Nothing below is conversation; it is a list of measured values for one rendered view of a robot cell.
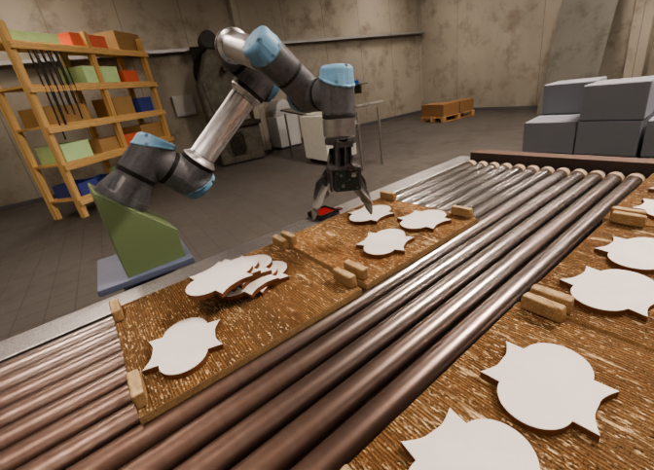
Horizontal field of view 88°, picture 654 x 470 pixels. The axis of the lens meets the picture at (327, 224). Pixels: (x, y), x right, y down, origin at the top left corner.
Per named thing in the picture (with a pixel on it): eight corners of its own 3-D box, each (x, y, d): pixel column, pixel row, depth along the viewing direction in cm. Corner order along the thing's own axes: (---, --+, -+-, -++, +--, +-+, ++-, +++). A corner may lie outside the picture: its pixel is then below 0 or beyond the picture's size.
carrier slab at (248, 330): (114, 315, 73) (111, 308, 72) (277, 246, 94) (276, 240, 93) (142, 426, 46) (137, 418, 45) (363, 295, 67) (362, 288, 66)
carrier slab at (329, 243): (279, 244, 95) (278, 239, 94) (381, 200, 116) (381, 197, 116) (367, 291, 68) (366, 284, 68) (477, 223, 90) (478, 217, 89)
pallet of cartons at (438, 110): (445, 123, 876) (445, 104, 859) (419, 122, 945) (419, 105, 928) (475, 114, 933) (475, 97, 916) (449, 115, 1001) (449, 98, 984)
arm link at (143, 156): (114, 161, 106) (135, 125, 107) (155, 182, 115) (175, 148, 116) (120, 164, 97) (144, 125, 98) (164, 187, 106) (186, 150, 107)
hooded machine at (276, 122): (294, 143, 904) (285, 97, 860) (304, 145, 861) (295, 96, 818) (272, 149, 874) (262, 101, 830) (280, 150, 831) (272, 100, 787)
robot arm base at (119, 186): (93, 187, 106) (110, 160, 107) (142, 208, 115) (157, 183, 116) (93, 192, 94) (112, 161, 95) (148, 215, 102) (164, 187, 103)
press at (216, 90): (263, 151, 861) (238, 35, 762) (283, 155, 767) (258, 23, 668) (209, 163, 798) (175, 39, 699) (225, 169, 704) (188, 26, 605)
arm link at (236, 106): (153, 174, 115) (246, 40, 110) (192, 195, 125) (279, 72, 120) (157, 187, 106) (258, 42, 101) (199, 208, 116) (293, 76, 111)
